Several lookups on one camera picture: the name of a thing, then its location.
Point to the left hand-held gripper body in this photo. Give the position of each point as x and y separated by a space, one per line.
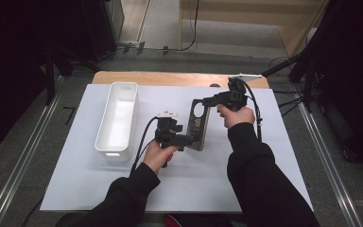
165 134

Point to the white rectangular plastic bin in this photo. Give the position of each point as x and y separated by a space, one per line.
119 113

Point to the person's left hand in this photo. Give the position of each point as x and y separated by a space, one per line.
156 157

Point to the black cabinet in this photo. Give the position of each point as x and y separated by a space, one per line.
100 28

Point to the person's lap clothing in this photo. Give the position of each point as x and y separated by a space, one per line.
195 220

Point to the dark curtain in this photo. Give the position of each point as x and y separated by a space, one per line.
356 78
9 69

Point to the person's right hand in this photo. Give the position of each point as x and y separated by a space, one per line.
238 117

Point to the dark round table grommet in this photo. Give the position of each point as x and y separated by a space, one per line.
215 85

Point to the wooden table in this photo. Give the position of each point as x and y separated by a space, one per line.
170 78

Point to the metal floor rail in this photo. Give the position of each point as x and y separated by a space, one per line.
326 157
29 157

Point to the black metal stand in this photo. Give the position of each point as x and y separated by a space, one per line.
308 82
49 82

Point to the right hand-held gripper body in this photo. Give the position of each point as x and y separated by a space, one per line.
236 96

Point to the patterned dark phone case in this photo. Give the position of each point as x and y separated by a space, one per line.
201 126

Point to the white table board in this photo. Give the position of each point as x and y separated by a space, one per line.
75 176

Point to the light wooden frame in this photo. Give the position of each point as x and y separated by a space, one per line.
293 34

